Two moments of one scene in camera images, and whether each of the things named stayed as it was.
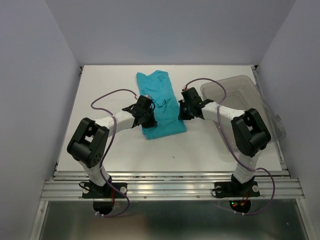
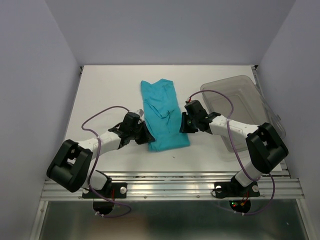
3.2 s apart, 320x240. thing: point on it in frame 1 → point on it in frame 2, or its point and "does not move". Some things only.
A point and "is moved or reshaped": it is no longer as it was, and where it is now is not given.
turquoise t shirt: [156, 85] is moved or reshaped
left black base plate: [90, 190] does not move
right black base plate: [239, 186] does not move
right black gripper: [181, 116] → [184, 128]
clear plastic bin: [241, 92] does not move
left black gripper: [152, 123] → [146, 138]
